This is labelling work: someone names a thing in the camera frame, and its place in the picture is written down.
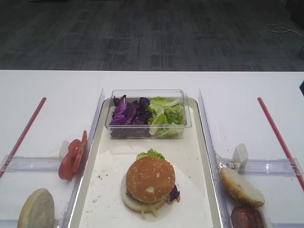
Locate purple cabbage leaves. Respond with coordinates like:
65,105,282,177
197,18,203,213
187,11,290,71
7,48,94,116
110,95,152,125

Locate cream rectangular serving tray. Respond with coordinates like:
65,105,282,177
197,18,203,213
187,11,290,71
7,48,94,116
63,98,223,228

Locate sesame top bun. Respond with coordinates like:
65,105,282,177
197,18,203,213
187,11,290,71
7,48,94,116
125,157,175,203

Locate rear tomato slice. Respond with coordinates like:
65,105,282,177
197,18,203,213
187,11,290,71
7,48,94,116
72,130,87,173

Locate upper left clear holder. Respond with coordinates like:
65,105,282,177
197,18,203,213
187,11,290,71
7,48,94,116
0,155,61,172

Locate clear holder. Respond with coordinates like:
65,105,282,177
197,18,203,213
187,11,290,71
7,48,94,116
217,157,304,176
0,155,61,172

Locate upper right clear holder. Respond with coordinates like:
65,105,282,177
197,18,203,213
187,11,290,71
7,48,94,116
217,157,304,176

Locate clear plastic salad container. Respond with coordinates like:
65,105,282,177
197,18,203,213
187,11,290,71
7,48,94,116
105,89,192,139

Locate red strip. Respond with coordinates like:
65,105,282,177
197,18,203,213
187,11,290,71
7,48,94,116
0,97,47,177
257,97,304,189

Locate lettuce leaf on bun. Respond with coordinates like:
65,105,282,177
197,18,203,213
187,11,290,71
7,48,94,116
136,148,171,217

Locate standing bun bottom left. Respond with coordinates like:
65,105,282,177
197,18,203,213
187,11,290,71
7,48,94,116
17,188,55,228

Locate purple cabbage strip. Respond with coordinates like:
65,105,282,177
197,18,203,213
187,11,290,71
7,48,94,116
167,185,181,204

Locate tomato slice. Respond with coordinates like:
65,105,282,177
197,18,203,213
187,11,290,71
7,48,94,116
58,139,81,180
72,130,87,173

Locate front tomato slice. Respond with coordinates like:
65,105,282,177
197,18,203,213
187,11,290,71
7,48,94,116
58,139,81,180

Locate bottom bun on tray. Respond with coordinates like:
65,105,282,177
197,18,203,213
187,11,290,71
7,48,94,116
120,175,167,216

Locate left clear long rail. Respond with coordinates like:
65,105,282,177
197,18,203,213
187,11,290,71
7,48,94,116
55,88,105,228

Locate white cable on floor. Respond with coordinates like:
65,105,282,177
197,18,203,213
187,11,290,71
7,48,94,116
265,23,304,37

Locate left red strip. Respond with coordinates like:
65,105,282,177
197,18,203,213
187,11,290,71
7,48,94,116
0,97,47,177

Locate right red strip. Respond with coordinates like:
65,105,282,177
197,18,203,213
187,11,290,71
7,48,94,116
257,97,304,189

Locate green lettuce in container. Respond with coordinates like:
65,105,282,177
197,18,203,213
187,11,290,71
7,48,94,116
147,96,184,138

